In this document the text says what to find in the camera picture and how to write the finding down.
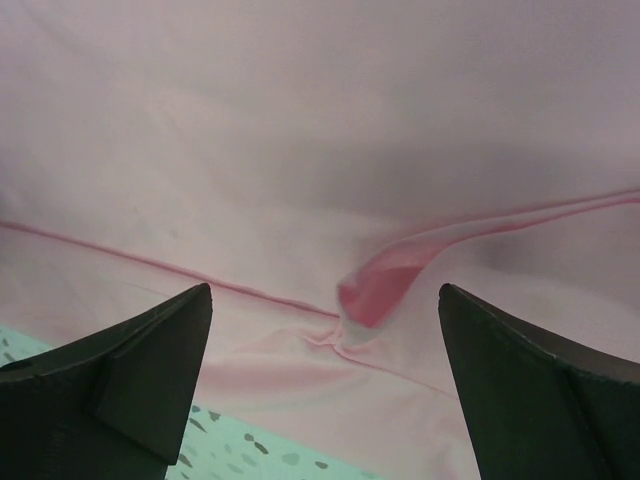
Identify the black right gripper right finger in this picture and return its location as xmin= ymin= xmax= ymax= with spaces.
xmin=438 ymin=284 xmax=639 ymax=480

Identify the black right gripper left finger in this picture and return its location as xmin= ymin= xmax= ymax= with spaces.
xmin=1 ymin=284 xmax=212 ymax=480

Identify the pink t shirt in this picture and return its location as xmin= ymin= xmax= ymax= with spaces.
xmin=1 ymin=1 xmax=639 ymax=479

